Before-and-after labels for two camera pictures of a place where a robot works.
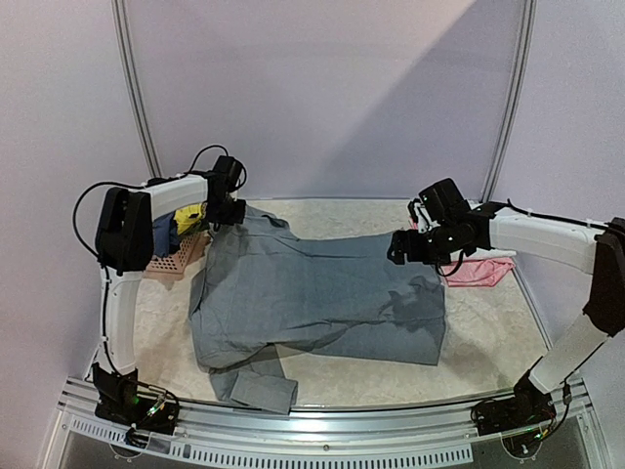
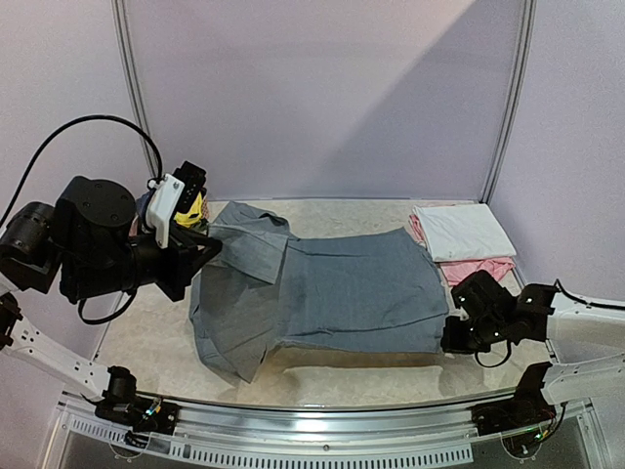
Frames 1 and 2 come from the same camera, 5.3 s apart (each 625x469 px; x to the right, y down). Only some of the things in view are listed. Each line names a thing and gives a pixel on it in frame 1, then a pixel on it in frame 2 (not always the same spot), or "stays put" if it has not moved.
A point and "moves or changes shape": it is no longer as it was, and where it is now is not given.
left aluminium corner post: x=128 y=63 stays put
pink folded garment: x=476 y=273 stays put
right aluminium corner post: x=514 y=101 stays put
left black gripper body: x=225 y=212 → x=170 y=279
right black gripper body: x=400 y=246 → x=459 y=335
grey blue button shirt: x=259 y=284 moves or changes shape
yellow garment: x=187 y=216 stays put
